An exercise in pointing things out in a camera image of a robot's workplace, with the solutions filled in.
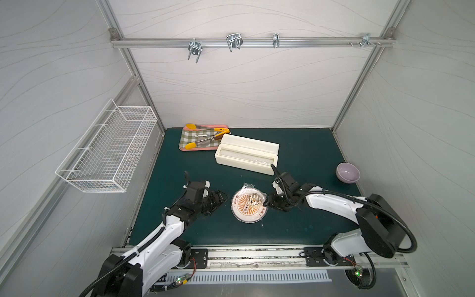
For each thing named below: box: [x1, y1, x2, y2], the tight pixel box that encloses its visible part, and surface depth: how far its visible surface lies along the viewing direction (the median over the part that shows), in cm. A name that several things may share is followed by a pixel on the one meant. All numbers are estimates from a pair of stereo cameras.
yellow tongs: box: [184, 123, 231, 150], surface depth 113 cm
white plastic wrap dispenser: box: [214, 133, 280, 176], surface depth 107 cm
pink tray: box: [178, 124, 229, 151], surface depth 117 cm
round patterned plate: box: [230, 188, 268, 224], surface depth 88 cm
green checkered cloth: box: [179, 129, 222, 148], surface depth 117 cm
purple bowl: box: [335, 162, 361, 184], surface depth 97 cm
